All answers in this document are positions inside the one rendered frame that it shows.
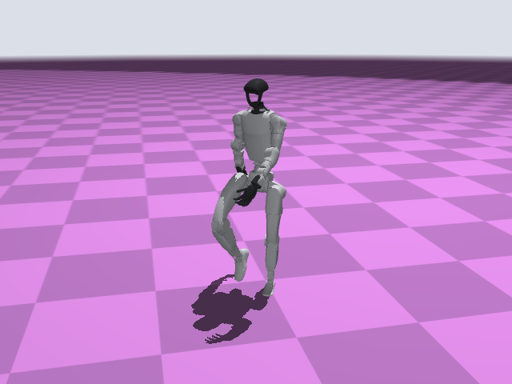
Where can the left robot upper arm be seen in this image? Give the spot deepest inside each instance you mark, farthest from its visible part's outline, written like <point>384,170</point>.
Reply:
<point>279,125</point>

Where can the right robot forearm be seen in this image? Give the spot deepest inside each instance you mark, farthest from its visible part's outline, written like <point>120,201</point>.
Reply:
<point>239,158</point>

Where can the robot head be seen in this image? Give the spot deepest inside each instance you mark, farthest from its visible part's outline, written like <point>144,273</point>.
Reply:
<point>256,86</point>

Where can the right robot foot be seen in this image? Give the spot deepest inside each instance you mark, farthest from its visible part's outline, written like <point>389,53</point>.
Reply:
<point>240,267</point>

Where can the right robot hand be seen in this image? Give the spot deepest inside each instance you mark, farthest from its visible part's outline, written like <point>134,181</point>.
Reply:
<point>239,170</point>

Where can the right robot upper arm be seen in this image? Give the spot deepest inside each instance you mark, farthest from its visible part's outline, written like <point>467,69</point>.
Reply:
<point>238,142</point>

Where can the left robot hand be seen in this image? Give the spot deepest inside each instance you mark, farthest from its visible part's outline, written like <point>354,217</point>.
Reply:
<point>249,192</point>

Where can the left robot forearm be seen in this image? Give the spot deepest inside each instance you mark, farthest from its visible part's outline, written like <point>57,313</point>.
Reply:
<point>267,165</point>

